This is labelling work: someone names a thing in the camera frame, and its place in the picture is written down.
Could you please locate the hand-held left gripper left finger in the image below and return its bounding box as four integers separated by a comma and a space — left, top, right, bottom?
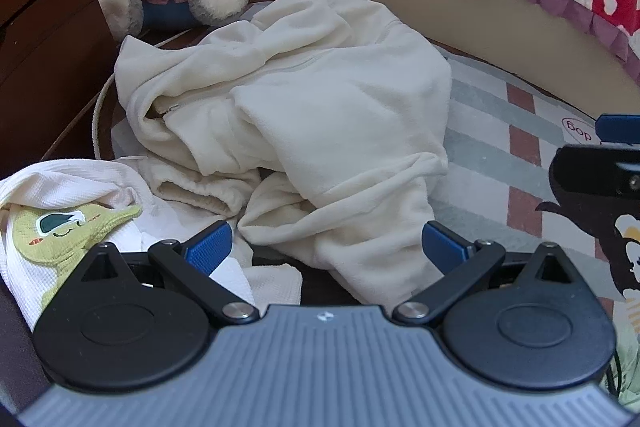
80, 221, 261, 325

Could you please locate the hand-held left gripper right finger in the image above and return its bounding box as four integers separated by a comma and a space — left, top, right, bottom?
392, 221, 576, 327

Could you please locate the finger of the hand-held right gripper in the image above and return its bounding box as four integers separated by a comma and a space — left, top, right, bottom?
595, 114, 640, 142
548, 143, 640, 208

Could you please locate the cream fleece jacket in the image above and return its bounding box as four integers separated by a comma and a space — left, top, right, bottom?
114, 0, 453, 305

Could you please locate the striped cartoon floor mat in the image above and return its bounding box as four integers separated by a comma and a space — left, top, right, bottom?
40, 0, 640, 308

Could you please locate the white waffle garment crocodile print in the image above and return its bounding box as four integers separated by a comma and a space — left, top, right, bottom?
0, 127, 303, 333

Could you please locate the pale green cloth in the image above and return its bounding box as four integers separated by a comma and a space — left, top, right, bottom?
612, 297, 640, 408

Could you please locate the dark wooden cabinet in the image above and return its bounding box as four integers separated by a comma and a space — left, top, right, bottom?
0, 0, 118, 182

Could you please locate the thin black cable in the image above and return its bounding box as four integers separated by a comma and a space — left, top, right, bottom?
606, 347, 626, 400

